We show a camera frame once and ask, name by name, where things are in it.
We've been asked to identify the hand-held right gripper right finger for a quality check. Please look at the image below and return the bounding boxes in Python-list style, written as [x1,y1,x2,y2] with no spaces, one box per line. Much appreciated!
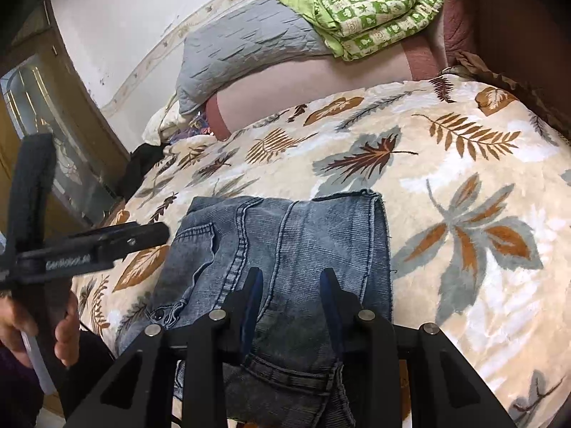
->
[320,268,507,428]

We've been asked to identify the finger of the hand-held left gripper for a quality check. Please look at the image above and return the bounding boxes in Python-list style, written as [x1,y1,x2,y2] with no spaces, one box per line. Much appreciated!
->
[96,223,171,261]

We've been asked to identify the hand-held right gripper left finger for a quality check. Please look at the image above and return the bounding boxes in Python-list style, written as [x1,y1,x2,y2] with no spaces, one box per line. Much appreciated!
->
[67,267,266,428]

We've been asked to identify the blue denim pants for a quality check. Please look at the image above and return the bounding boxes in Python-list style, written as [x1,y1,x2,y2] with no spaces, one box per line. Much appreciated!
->
[115,189,395,428]

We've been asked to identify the person's left hand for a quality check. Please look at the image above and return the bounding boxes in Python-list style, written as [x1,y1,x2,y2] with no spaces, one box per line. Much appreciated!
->
[0,290,81,368]

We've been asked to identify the black cloth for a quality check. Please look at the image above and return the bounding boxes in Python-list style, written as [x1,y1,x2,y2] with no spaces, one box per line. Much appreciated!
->
[122,144,168,199]

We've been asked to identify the wooden door with glass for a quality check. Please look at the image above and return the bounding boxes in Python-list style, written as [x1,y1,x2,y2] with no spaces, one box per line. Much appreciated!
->
[0,0,130,233]

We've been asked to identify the cream floral cloth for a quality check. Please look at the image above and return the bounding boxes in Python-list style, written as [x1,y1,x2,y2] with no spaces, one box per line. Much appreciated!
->
[143,100,188,146]

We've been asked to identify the purple patterned cloth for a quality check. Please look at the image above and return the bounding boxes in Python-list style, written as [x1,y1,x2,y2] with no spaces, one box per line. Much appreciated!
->
[172,113,212,141]

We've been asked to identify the leaf printed blanket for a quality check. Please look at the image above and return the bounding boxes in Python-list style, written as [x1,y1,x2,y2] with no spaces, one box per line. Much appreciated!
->
[71,73,571,428]

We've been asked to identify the person's purple garment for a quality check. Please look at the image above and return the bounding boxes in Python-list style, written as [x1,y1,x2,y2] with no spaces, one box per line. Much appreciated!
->
[0,345,45,428]

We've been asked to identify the pink bolster cushion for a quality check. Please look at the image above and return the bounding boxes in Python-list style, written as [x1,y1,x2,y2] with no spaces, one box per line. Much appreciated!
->
[205,38,440,141]

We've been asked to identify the grey quilted pillow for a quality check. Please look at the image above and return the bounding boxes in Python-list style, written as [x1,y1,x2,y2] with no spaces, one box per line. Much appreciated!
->
[175,0,333,117]

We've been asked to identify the green patterned blanket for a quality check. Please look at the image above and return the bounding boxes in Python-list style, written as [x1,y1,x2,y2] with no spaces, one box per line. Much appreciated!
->
[277,0,448,62]

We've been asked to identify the pink brown sofa back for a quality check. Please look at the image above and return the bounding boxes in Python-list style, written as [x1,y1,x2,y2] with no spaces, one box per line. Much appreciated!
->
[439,0,571,134]

